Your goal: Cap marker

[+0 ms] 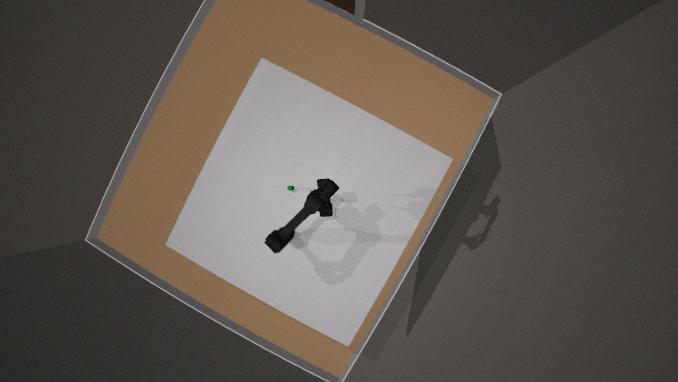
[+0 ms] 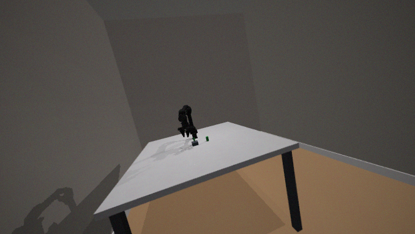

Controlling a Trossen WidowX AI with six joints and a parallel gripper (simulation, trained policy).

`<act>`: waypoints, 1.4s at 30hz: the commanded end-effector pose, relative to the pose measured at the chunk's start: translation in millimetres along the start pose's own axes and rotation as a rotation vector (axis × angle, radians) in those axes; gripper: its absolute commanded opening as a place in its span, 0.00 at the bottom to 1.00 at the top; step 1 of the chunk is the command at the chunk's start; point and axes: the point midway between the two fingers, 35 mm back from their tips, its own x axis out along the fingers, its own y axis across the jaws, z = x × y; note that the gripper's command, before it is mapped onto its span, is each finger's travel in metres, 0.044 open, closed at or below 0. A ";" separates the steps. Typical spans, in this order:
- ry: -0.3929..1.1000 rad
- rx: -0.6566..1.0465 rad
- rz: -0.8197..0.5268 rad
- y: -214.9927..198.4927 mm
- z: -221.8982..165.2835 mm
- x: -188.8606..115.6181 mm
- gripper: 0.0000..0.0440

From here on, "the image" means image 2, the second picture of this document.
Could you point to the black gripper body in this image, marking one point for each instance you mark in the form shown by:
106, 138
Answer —
185, 126

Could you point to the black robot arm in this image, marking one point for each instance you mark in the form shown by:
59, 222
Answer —
186, 110

